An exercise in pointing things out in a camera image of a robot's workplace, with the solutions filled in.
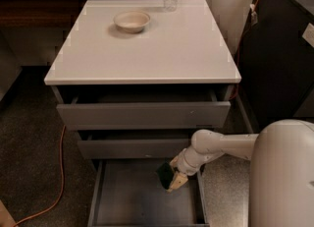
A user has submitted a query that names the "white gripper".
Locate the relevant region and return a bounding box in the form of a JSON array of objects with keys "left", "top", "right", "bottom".
[{"left": 167, "top": 147, "right": 204, "bottom": 192}]

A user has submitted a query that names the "grey middle drawer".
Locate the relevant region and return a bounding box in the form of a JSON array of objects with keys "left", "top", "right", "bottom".
[{"left": 78, "top": 129, "right": 196, "bottom": 159}]

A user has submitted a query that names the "green and yellow sponge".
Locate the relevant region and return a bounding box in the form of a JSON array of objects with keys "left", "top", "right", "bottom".
[{"left": 156, "top": 162, "right": 175, "bottom": 190}]

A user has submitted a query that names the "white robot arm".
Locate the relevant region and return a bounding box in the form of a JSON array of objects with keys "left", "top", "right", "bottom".
[{"left": 165, "top": 120, "right": 314, "bottom": 227}]

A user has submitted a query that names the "dark wooden bench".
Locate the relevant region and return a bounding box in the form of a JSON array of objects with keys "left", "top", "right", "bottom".
[{"left": 0, "top": 0, "right": 87, "bottom": 28}]

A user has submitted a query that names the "white paper bowl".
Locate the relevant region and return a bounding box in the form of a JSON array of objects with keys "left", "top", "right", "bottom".
[{"left": 113, "top": 11, "right": 150, "bottom": 33}]

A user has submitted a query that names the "grey bottom drawer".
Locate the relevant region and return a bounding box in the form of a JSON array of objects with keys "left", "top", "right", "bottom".
[{"left": 87, "top": 159, "right": 210, "bottom": 227}]

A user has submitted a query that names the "grey top drawer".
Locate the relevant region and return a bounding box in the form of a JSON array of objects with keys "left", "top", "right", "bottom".
[{"left": 56, "top": 88, "right": 232, "bottom": 131}]

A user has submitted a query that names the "grey drawer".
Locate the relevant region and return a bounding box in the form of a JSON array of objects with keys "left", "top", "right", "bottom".
[
  {"left": 56, "top": 88, "right": 232, "bottom": 131},
  {"left": 78, "top": 129, "right": 196, "bottom": 159},
  {"left": 87, "top": 159, "right": 210, "bottom": 227}
]

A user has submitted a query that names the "white top drawer cabinet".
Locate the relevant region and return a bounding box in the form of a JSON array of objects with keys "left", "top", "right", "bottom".
[{"left": 43, "top": 0, "right": 242, "bottom": 184}]

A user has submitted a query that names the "orange cable on floor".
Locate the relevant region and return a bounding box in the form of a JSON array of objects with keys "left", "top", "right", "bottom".
[{"left": 11, "top": 125, "right": 67, "bottom": 227}]

